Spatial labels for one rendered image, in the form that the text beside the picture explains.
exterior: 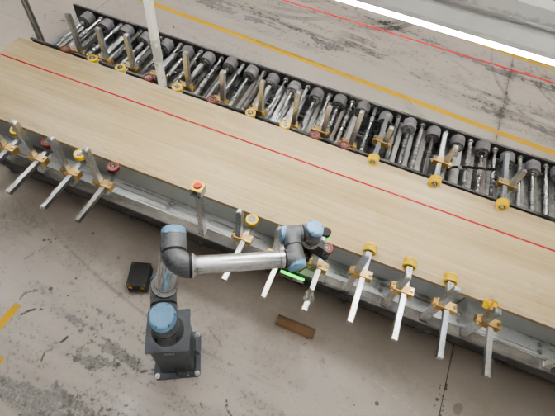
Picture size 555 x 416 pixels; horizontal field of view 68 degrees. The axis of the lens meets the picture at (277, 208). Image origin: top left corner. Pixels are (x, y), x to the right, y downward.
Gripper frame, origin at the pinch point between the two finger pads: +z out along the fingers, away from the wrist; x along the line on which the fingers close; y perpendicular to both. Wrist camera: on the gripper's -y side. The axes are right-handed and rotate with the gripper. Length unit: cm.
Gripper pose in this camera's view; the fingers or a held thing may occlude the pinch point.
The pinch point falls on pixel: (308, 260)
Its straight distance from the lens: 236.9
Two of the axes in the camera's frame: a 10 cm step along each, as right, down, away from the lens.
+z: -0.9, 5.5, 8.3
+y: -9.3, -3.5, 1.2
